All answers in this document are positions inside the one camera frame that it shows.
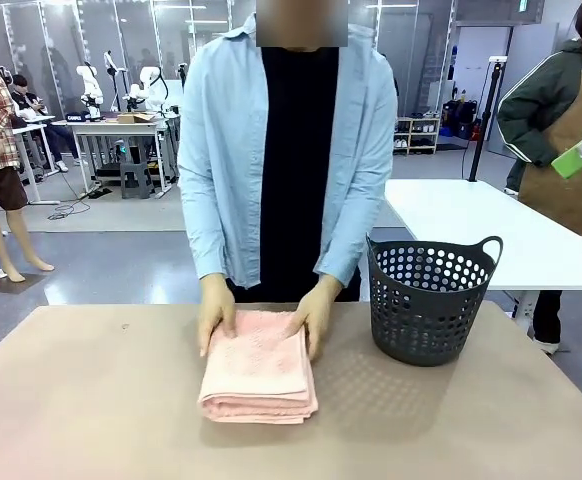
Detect pink towel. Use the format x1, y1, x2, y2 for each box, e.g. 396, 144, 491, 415
197, 309, 320, 428

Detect black tripod pole white top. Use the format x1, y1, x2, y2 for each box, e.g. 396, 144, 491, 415
467, 55, 509, 183

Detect person's left hand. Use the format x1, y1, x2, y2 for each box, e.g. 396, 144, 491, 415
289, 276, 345, 362

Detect person's right forearm blue sleeve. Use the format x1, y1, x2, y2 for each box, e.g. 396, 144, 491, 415
182, 194, 233, 282

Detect dark grey perforated basket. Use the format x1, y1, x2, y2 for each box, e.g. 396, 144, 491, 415
366, 231, 505, 368

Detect person in brown apron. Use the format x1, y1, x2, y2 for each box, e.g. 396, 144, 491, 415
496, 0, 582, 357

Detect person's left forearm blue sleeve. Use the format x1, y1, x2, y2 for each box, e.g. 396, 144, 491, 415
312, 194, 388, 290

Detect black floor cables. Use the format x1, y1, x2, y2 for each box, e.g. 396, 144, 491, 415
46, 189, 103, 222

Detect black bags pile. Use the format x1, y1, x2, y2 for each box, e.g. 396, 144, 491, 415
442, 98, 483, 142

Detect person in light blue shirt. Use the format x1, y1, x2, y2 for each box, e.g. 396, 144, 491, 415
176, 12, 399, 304

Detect white table with robots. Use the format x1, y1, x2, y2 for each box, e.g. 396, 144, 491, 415
65, 115, 182, 200

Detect small white desk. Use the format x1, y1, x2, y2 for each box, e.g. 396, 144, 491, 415
12, 119, 61, 207

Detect wooden shoe shelf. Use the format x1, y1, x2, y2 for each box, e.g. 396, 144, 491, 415
393, 116, 443, 156

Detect dark mannequin base mat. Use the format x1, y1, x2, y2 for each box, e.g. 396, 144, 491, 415
0, 271, 48, 296

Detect grey plastic stool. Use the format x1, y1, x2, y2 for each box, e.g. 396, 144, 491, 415
119, 160, 153, 201

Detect large white table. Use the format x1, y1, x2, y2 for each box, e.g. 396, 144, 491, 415
385, 178, 582, 327

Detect slim white stand robot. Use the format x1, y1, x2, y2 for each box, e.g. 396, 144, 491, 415
102, 49, 123, 113

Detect seated person black white jacket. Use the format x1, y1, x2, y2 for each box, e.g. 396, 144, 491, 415
10, 73, 83, 174

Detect flat cardboard box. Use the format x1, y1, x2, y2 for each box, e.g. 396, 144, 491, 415
115, 112, 158, 125

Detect person's right hand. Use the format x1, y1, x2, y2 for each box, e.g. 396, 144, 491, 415
197, 273, 240, 358

